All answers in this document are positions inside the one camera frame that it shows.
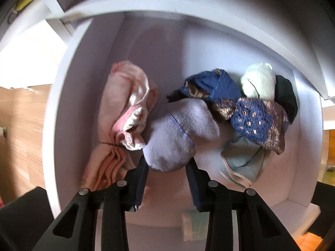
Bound cream sock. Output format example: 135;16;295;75
241;63;276;101

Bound pink and white sock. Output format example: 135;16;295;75
112;106;149;151

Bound pale pink cloth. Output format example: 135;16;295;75
82;60;159;189

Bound navy and gold lace garment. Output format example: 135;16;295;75
167;68;291;155

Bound light blue cloth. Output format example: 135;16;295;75
220;133;269;187

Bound white drawer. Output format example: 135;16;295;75
43;10;325;238

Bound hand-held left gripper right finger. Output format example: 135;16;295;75
185;158;307;251

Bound black cloth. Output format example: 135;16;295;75
275;75;299;124

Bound person's dark trousers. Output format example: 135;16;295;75
0;187;55;251

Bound lilac sock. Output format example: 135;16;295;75
143;100;220;173

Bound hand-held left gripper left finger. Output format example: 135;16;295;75
31;155;149;251

